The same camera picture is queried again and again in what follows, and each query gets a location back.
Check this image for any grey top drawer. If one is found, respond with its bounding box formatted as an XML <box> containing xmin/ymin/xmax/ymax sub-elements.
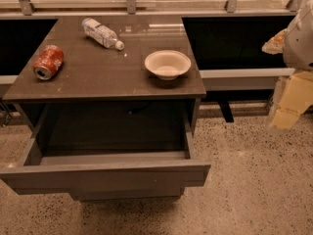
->
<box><xmin>1</xmin><ymin>102</ymin><xmax>210</xmax><ymax>195</ymax></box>

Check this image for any white paper bowl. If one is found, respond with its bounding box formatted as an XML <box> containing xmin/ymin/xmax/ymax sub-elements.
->
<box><xmin>145</xmin><ymin>50</ymin><xmax>192</xmax><ymax>80</ymax></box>

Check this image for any grey bench left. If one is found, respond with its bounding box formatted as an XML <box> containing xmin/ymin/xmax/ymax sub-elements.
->
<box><xmin>0</xmin><ymin>75</ymin><xmax>17</xmax><ymax>126</ymax></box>

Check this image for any clear plastic water bottle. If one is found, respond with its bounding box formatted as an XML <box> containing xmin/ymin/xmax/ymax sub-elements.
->
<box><xmin>81</xmin><ymin>18</ymin><xmax>124</xmax><ymax>51</ymax></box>

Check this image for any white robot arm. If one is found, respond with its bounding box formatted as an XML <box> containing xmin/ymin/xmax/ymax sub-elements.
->
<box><xmin>262</xmin><ymin>0</ymin><xmax>313</xmax><ymax>134</ymax></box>

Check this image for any dark grey cabinet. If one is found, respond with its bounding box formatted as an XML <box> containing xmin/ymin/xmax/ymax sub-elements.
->
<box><xmin>2</xmin><ymin>15</ymin><xmax>207</xmax><ymax>201</ymax></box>

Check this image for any red soda can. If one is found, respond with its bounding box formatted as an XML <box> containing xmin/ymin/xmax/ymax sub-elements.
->
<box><xmin>33</xmin><ymin>45</ymin><xmax>64</xmax><ymax>80</ymax></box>

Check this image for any grey drawer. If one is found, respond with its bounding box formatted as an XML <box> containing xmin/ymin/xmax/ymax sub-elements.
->
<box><xmin>1</xmin><ymin>102</ymin><xmax>210</xmax><ymax>195</ymax></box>
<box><xmin>70</xmin><ymin>187</ymin><xmax>184</xmax><ymax>202</ymax></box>

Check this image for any grey bench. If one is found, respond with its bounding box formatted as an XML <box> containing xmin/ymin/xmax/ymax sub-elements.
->
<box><xmin>0</xmin><ymin>75</ymin><xmax>17</xmax><ymax>126</ymax></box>
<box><xmin>200</xmin><ymin>68</ymin><xmax>293</xmax><ymax>122</ymax></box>

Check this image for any grey lower drawer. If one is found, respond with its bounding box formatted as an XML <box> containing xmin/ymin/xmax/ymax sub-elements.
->
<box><xmin>70</xmin><ymin>187</ymin><xmax>184</xmax><ymax>202</ymax></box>

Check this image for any grey bench right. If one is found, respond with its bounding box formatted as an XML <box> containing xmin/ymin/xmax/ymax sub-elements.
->
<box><xmin>200</xmin><ymin>68</ymin><xmax>293</xmax><ymax>122</ymax></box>

